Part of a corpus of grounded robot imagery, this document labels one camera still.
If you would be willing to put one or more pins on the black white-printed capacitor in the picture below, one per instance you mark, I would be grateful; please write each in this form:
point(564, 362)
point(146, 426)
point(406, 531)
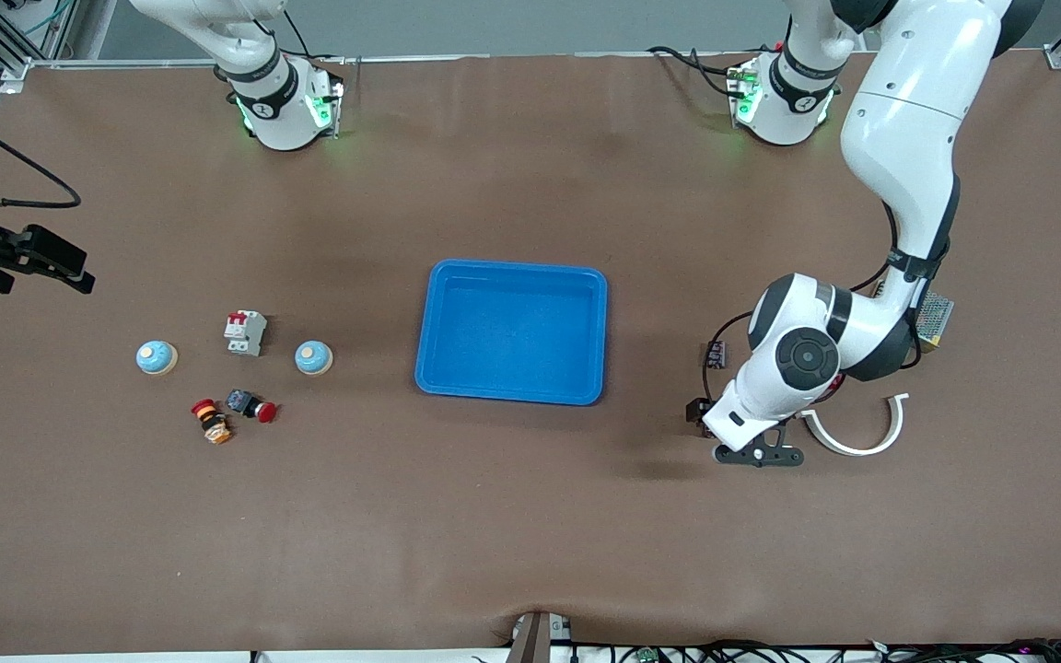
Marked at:
point(717, 354)

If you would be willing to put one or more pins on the light blue call bell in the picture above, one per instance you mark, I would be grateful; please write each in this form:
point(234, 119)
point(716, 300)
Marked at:
point(313, 357)
point(155, 357)

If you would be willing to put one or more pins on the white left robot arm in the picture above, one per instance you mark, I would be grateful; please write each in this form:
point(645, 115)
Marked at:
point(908, 120)

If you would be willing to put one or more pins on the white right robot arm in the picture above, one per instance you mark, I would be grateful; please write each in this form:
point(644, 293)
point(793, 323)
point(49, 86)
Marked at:
point(277, 101)

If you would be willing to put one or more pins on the white curved plastic clip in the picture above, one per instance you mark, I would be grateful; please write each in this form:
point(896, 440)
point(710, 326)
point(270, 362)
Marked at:
point(853, 451)

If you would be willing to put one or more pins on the brown table mat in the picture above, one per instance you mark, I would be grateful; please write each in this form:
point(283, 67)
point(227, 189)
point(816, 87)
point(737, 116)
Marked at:
point(530, 516)

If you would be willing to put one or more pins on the blue plastic tray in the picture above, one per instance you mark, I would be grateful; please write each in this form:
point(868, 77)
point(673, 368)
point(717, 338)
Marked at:
point(512, 341)

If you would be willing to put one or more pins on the red yellow emergency stop button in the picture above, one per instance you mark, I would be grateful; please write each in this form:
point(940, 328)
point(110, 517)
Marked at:
point(213, 424)

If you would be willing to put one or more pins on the red pushbutton with grey body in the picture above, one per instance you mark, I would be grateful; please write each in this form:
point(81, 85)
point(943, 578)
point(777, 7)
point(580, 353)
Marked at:
point(240, 401)

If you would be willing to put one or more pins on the metal mesh power supply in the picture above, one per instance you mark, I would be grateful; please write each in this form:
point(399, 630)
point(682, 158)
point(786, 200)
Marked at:
point(938, 318)

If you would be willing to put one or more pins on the black left camera bracket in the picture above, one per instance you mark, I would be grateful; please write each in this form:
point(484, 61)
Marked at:
point(761, 456)

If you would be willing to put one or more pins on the white circuit breaker red switch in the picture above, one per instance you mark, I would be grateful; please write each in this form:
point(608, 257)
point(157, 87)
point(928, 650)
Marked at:
point(245, 333)

